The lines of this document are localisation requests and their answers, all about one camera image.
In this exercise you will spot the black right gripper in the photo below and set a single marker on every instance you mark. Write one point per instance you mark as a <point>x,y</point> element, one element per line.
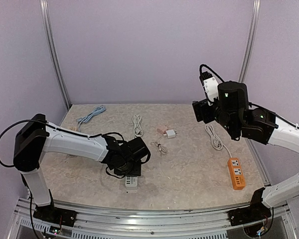
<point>202,111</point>

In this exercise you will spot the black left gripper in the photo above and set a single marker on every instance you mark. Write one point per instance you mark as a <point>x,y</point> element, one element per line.
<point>136,172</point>

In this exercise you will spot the white power strip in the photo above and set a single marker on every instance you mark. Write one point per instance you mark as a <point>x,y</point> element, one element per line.
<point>131,182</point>

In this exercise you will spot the white usb charger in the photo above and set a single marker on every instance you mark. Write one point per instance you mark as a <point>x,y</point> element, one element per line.
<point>170,133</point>

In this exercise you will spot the pink plug adapter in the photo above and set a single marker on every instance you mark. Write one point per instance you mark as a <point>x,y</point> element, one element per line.
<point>162,129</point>

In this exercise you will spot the beige cube socket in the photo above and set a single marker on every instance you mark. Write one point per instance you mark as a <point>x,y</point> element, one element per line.
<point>73,128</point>

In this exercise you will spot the orange power strip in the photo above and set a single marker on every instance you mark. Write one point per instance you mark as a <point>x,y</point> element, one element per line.
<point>236,174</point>

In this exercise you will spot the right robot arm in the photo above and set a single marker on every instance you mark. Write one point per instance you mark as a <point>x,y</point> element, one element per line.
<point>227,104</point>

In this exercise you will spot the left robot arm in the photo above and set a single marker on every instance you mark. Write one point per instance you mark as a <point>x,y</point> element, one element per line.
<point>38,137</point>

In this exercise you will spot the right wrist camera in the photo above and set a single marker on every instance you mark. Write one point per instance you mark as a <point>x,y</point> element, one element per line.
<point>210,86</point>

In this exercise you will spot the aluminium front rail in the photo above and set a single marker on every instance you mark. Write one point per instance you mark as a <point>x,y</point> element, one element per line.
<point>110,223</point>

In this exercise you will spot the right aluminium post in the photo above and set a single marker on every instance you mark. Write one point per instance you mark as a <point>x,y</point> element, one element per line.
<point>250,40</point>

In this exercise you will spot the aluminium post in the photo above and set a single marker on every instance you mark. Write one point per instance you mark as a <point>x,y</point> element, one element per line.
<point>250,40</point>
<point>53,53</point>

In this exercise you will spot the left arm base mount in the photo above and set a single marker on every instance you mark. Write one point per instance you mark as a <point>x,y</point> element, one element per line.
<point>55,215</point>

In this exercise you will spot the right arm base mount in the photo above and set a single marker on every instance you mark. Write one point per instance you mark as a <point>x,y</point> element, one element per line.
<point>254,212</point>

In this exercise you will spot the left aluminium post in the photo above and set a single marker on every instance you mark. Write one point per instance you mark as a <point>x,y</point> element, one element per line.
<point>53,53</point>

